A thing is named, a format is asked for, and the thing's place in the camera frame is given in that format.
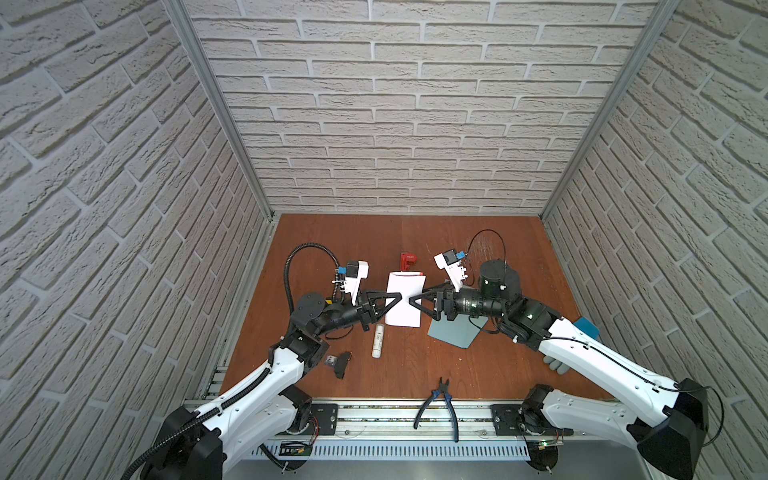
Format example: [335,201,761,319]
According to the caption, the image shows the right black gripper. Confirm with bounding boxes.
[412,282,508,324]

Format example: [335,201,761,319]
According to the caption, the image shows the pink white letter card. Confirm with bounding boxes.
[385,271,426,328]

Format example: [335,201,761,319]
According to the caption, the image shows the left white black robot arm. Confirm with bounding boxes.
[122,261,403,479]

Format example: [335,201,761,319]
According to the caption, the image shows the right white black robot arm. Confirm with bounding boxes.
[409,250,716,479]

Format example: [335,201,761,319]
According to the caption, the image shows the white glue stick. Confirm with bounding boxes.
[372,324,385,359]

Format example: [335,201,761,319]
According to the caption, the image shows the red black pipe wrench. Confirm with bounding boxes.
[400,252,417,272]

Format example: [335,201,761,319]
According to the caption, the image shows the small black clip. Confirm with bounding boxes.
[324,351,352,379]

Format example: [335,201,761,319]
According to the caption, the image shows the blue black pliers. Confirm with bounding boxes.
[412,376,461,444]

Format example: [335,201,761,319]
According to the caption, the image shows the grey blue work glove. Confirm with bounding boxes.
[542,316,601,376]

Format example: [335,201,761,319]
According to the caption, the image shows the aluminium frame rail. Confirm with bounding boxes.
[169,383,661,444]

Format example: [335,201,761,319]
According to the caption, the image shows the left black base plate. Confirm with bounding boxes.
[283,402,339,436]

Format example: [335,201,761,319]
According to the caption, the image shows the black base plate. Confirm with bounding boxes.
[490,403,575,438]
[283,402,339,436]

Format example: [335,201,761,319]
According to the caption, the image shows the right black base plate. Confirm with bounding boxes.
[490,403,575,438]

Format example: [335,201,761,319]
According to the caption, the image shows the white slotted cable duct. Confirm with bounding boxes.
[265,440,530,461]

